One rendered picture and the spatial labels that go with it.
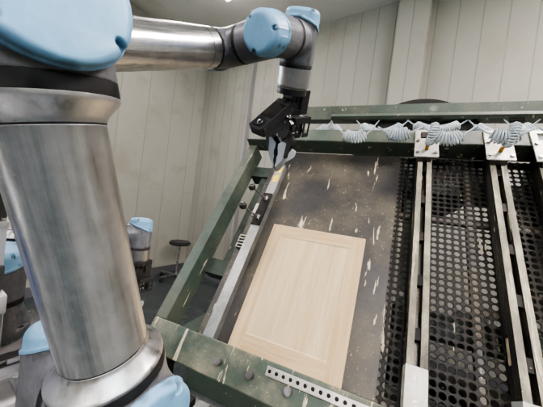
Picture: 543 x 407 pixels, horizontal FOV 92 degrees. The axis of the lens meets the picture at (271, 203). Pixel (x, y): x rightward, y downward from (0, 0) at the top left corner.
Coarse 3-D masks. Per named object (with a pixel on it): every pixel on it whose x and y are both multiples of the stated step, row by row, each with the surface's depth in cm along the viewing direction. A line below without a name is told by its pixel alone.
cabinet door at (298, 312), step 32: (288, 256) 118; (320, 256) 114; (352, 256) 110; (256, 288) 113; (288, 288) 109; (320, 288) 106; (352, 288) 102; (256, 320) 105; (288, 320) 102; (320, 320) 99; (256, 352) 97; (288, 352) 95; (320, 352) 92
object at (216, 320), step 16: (272, 176) 148; (272, 192) 141; (256, 240) 128; (240, 256) 122; (240, 272) 117; (224, 288) 114; (224, 304) 110; (208, 320) 107; (224, 320) 109; (208, 336) 103
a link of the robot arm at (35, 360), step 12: (36, 324) 36; (24, 336) 34; (36, 336) 33; (24, 348) 34; (36, 348) 33; (48, 348) 33; (24, 360) 34; (36, 360) 33; (48, 360) 33; (24, 372) 33; (36, 372) 32; (24, 384) 33; (36, 384) 32; (24, 396) 33; (36, 396) 31
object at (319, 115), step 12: (312, 108) 194; (324, 108) 191; (336, 108) 187; (348, 108) 184; (360, 108) 181; (372, 108) 178; (384, 108) 175; (396, 108) 172; (408, 108) 169; (420, 108) 166; (432, 108) 163; (444, 108) 161; (456, 108) 158; (468, 108) 156; (480, 108) 154; (492, 108) 151; (504, 108) 149; (516, 108) 147; (528, 108) 145; (540, 108) 143; (312, 120) 196; (324, 120) 193; (336, 120) 189; (348, 120) 186; (360, 120) 183; (372, 120) 180; (384, 120) 177; (396, 120) 174; (420, 120) 169; (444, 120) 164; (480, 120) 157; (492, 120) 155; (528, 120) 148; (540, 120) 146
